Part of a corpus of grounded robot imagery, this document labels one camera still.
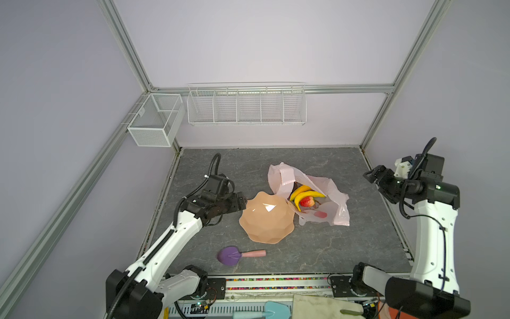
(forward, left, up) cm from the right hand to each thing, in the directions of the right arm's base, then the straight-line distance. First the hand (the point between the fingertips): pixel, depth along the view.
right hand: (374, 182), depth 71 cm
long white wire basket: (+46, +48, +4) cm, 67 cm away
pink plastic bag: (-8, +15, -5) cm, 18 cm away
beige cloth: (-35, +22, -27) cm, 49 cm away
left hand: (-3, +50, -11) cm, 51 cm away
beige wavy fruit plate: (-1, +38, -28) cm, 47 cm away
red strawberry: (+6, +19, -24) cm, 32 cm away
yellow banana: (+10, +19, -25) cm, 33 cm away
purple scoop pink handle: (-18, +54, -25) cm, 62 cm away
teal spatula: (-36, +37, -27) cm, 58 cm away
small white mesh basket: (+41, +94, -2) cm, 103 cm away
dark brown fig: (+12, +25, -19) cm, 33 cm away
